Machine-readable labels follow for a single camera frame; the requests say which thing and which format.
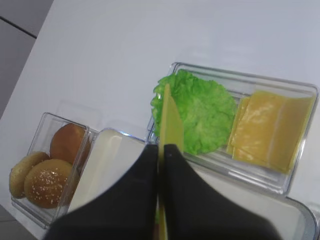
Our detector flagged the sesame bun top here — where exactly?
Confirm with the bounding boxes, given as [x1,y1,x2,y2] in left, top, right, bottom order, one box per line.
[24,159,73,209]

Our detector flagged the pale bun bottom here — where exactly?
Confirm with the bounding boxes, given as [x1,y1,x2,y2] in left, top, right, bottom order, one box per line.
[9,151,50,199]

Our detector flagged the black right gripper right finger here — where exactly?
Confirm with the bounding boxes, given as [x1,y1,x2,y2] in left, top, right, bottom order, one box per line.
[162,144,281,240]

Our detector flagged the clear lettuce and cheese box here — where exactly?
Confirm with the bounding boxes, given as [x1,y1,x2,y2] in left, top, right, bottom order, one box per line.
[146,62,320,195]

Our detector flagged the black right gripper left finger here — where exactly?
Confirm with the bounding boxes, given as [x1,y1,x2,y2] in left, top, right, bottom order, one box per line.
[44,144,158,240]

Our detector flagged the yellow cheese slice stack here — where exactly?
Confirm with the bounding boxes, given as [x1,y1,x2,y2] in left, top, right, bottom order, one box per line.
[226,91,315,175]

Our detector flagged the green lettuce in box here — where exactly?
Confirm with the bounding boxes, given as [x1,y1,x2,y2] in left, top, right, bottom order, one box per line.
[150,69,237,155]

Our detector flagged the clear bun box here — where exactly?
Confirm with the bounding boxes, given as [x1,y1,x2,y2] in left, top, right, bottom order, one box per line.
[11,112,94,229]

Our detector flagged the plain brown bun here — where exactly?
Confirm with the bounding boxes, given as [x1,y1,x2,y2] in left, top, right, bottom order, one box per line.
[49,123,85,164]

